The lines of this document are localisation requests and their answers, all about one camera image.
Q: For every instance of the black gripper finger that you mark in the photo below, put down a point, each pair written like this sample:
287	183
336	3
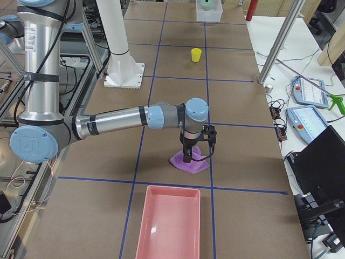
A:
186	157

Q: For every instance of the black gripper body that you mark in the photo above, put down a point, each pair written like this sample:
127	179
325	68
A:
189	144

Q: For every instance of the purple microfiber cloth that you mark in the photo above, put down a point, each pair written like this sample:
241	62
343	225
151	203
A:
192	167

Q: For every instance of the yellow plastic cup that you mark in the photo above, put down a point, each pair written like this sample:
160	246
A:
196	54

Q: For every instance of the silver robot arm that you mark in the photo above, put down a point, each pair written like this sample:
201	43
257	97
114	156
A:
11	28
43	131

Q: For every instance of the clear plastic storage box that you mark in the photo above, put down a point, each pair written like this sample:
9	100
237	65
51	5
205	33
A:
213	15

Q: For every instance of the pink plastic bin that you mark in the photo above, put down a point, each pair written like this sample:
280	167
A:
170	225

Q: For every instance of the small metal cylinder weight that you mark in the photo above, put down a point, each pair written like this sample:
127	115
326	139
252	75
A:
268	89

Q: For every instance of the blue teach pendant tablet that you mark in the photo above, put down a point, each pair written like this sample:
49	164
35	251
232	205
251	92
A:
307	121

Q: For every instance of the black laptop computer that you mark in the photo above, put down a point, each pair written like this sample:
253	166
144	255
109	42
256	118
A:
319	167

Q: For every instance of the green grabber reach tool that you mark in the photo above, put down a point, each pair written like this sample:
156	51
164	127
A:
336	100

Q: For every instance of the red fire extinguisher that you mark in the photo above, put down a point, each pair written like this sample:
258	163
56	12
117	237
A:
251	10

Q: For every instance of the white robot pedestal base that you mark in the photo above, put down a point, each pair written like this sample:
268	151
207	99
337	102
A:
122	71

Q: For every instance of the aluminium frame post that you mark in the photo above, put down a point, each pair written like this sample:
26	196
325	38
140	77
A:
280	39

